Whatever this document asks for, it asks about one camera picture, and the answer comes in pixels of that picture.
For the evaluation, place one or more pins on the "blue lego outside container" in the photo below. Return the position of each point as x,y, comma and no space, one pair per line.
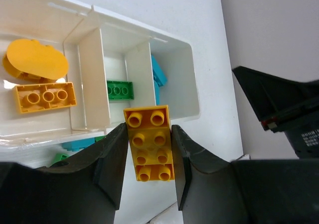
78,144

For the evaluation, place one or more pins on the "small green lego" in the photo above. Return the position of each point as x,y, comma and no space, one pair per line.
59,160
99,138

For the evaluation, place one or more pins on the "green long lego brick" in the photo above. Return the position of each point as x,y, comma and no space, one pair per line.
120,90

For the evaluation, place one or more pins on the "white three-compartment container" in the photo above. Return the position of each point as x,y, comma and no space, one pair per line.
99,45

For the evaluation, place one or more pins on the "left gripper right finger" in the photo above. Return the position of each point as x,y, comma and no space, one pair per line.
211,190

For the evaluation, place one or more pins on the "blue lego brick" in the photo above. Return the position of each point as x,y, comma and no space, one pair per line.
158,73

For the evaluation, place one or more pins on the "yellow rounded lego piece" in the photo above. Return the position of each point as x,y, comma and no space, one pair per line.
30,60

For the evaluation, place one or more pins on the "yellow long lego brick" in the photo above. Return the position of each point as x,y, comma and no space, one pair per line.
44,97

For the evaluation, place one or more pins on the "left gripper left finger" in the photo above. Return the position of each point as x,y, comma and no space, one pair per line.
85,188

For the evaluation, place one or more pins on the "blue rounded lego piece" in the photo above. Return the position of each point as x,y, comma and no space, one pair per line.
157,93

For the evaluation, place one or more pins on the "large yellow lego brick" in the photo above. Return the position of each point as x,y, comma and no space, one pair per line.
150,142

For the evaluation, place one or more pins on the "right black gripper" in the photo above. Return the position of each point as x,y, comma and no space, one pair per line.
283,105

